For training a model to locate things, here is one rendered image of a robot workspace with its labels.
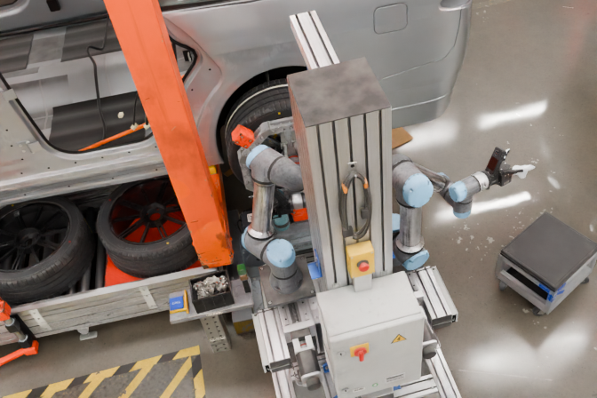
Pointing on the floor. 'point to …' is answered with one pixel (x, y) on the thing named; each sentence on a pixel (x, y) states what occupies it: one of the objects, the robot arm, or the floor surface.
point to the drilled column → (217, 332)
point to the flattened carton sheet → (400, 137)
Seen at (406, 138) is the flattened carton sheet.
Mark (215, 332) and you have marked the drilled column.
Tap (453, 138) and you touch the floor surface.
